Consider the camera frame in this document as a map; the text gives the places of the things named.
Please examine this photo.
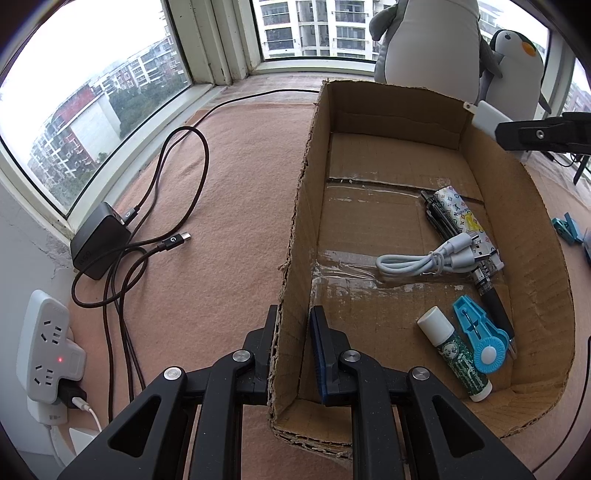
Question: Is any blue plastic clip tool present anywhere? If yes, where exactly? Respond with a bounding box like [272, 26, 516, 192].
[453, 295, 509, 375]

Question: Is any black power adapter brick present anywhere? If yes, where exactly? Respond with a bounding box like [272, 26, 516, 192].
[70, 202, 131, 280]

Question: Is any large grey white penguin plush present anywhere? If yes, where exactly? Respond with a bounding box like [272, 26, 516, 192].
[369, 0, 503, 103]

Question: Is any patterned white tube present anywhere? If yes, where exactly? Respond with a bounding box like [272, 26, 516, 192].
[435, 186, 505, 275]

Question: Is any white power strip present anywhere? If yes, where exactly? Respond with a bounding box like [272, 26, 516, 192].
[16, 290, 87, 404]

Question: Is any teal plastic clip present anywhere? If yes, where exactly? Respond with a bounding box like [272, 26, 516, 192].
[551, 212, 583, 245]

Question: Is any white wall adapter block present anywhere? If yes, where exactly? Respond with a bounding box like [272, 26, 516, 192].
[68, 427, 100, 455]

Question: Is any black tripod stand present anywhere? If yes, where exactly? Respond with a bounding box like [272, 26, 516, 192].
[554, 153, 590, 185]

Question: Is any small penguin plush orange beak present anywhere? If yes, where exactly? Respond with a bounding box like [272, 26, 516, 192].
[478, 28, 553, 122]

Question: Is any black plug in strip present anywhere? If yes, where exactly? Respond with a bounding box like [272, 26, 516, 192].
[58, 378, 87, 409]

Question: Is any cardboard box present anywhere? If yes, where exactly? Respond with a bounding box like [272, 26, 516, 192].
[270, 80, 575, 457]

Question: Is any green white glue stick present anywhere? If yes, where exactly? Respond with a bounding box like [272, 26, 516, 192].
[417, 306, 493, 403]

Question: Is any white charger cable plug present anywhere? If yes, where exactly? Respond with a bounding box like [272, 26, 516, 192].
[72, 396, 102, 432]

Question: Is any pink felt mat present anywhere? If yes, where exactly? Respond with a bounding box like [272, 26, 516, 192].
[70, 93, 590, 479]

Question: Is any black pen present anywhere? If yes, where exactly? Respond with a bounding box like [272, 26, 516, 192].
[421, 191, 517, 359]

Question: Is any white USB cable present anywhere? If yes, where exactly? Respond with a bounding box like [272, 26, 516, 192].
[375, 232, 494, 278]

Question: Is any black power cord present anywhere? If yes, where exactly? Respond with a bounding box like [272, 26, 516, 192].
[102, 88, 321, 423]

